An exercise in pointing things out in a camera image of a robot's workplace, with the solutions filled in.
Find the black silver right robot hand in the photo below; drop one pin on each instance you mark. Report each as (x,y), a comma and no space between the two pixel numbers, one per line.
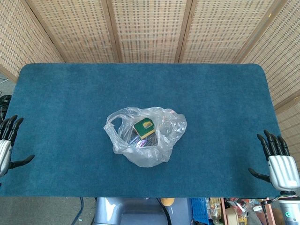
(282,171)

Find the blue plastic crate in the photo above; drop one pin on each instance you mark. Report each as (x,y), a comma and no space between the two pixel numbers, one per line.
(199,209)

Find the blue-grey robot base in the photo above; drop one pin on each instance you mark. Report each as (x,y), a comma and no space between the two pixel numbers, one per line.
(131,211)

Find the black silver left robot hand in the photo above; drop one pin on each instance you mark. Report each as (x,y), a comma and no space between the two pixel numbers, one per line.
(5,150)

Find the clear plastic carrier bag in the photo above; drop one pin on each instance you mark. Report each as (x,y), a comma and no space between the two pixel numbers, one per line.
(145,155)

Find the yellow orange ball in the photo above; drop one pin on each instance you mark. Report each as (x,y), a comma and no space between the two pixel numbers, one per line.
(167,201)

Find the purple silver packet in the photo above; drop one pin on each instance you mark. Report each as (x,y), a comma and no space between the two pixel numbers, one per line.
(140,142)

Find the blue carpet table mat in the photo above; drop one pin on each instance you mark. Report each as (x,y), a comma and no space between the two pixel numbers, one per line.
(70,117)

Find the colourful snack packets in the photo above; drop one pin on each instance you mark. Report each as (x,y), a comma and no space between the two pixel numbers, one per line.
(241,205)

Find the pink storage box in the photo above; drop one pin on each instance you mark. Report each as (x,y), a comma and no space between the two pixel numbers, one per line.
(225,215)

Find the green yellow box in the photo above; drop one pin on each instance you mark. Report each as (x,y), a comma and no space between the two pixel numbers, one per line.
(143,127)

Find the clear glass bottle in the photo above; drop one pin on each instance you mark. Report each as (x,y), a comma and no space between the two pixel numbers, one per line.
(215,211)

